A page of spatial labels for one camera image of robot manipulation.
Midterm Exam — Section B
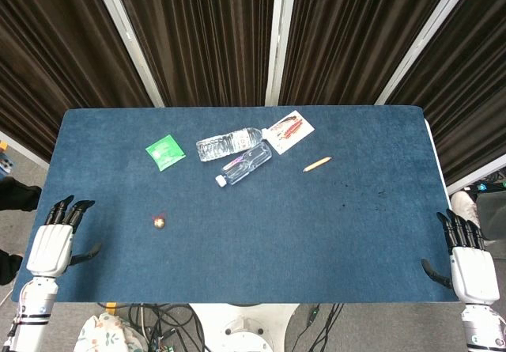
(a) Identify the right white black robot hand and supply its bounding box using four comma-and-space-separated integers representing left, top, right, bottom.
421, 208, 500, 305

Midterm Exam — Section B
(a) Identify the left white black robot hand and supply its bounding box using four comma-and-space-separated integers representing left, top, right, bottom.
25, 195, 103, 278

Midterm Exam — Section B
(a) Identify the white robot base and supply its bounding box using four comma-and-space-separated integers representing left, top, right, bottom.
188, 302, 298, 352

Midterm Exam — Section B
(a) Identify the black trouser leg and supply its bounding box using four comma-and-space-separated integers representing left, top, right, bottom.
0, 176, 43, 213
0, 248, 24, 286

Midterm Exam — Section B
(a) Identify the white shoe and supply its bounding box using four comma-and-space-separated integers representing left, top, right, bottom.
450, 191, 481, 229

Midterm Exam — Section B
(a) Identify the floral cloth bag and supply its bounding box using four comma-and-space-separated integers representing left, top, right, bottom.
73, 312, 143, 352

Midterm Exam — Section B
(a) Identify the green square sachet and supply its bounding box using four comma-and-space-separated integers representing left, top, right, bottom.
145, 134, 187, 172

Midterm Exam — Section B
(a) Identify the dark brown curtain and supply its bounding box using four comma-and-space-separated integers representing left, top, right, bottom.
385, 0, 506, 187
110, 0, 278, 108
278, 0, 462, 106
0, 0, 155, 163

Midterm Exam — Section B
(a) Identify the short orange pencil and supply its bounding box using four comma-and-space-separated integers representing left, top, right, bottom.
302, 156, 333, 173

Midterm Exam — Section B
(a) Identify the blue felt table mat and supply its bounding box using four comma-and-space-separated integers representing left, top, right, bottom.
10, 105, 459, 304

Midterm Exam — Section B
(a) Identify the clear bottle white label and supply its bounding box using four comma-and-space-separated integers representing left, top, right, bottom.
195, 127, 269, 163

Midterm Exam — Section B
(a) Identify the clear bottle purple label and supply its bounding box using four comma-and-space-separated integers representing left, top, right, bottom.
214, 142, 274, 188

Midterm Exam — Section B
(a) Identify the white picture card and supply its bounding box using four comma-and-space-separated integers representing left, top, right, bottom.
266, 109, 315, 156

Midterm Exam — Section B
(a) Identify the black cable bundle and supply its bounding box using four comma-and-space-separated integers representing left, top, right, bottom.
98, 302, 209, 352
290, 302, 345, 352

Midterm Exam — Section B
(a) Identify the white partition post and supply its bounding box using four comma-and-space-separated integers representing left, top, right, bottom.
263, 0, 298, 107
374, 0, 481, 106
89, 0, 165, 108

